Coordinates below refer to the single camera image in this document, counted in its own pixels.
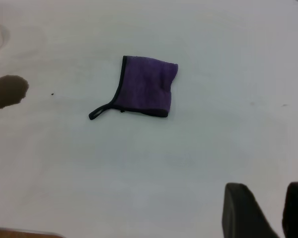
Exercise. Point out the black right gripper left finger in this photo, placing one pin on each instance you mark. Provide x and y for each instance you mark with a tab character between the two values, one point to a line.
243	215

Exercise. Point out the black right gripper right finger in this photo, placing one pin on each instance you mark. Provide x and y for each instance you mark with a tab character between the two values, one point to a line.
296	213

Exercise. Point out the purple cloth with black trim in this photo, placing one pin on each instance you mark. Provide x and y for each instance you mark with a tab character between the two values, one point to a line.
146	86

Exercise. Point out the dark brown coffee spill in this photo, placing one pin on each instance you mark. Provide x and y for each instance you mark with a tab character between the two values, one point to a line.
10	91

